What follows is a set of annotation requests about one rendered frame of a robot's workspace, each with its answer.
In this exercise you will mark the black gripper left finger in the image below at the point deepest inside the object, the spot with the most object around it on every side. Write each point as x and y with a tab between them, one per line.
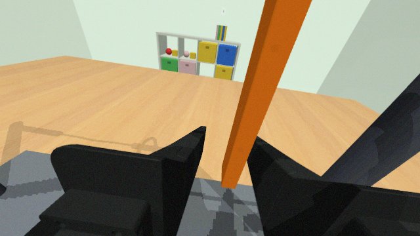
164	178

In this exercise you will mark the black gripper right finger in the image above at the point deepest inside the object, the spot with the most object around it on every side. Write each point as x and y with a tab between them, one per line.
295	201

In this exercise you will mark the orange handle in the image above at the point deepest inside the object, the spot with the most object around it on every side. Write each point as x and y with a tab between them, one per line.
278	29

